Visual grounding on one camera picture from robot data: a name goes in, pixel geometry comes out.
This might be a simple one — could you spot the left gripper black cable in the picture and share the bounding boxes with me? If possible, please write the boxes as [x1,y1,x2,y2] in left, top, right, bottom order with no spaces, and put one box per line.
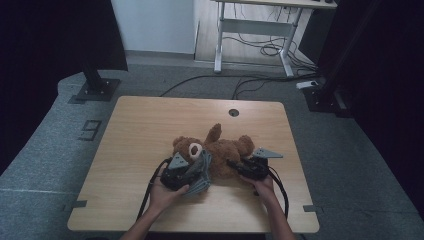
[136,158,172,221]

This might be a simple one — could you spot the tangled black cables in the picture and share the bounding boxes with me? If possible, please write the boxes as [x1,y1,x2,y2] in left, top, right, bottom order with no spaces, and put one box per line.
[222,33,318,73]

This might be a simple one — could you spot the grey cloth garment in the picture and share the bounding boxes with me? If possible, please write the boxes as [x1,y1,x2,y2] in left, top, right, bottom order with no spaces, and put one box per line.
[183,149,213,197]

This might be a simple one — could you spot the white power strip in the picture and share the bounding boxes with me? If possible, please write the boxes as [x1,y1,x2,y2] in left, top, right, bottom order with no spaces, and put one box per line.
[295,79,319,90]

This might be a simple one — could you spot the black metal stand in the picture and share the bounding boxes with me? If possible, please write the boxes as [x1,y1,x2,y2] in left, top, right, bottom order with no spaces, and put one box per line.
[301,0,381,118]
[74,59,122,103]

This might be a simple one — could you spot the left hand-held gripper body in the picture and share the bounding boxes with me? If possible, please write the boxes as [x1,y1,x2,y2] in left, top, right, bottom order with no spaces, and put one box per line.
[159,151,200,192]

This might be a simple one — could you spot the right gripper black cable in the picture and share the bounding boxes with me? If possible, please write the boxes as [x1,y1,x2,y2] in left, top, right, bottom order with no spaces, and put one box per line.
[254,166,290,220]

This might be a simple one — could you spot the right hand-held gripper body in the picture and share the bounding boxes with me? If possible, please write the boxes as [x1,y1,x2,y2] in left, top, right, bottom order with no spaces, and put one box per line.
[239,147,284,181]

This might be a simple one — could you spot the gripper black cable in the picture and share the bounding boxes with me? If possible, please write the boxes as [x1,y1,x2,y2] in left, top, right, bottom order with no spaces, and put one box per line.
[254,166,290,220]
[136,158,172,221]

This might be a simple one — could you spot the grey floor tape piece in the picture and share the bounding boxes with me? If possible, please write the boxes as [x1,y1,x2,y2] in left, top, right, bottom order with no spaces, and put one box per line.
[63,199,88,213]
[302,204,324,214]

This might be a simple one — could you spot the white desk frame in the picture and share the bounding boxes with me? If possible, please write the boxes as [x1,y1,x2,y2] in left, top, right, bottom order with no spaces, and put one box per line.
[213,0,338,78]

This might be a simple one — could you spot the black curtain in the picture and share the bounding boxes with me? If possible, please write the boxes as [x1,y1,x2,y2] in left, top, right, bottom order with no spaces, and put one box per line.
[0,0,129,176]
[316,0,424,218]

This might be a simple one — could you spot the short black floor cable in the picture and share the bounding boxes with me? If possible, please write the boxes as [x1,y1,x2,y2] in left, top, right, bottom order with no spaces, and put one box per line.
[231,78,272,100]

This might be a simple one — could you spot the dark floor outlet cover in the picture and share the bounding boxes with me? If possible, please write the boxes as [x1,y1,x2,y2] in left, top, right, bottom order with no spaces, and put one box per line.
[78,119,103,142]

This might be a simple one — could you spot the long black floor cable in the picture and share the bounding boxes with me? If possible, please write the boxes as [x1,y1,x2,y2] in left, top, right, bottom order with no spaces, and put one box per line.
[159,73,318,98]

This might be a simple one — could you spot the brown teddy bear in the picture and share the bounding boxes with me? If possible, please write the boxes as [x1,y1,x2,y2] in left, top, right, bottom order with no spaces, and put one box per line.
[172,123,256,181]

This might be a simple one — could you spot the person's left hand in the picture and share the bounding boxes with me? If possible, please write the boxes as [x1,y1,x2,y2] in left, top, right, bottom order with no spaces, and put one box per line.
[148,166,190,213]

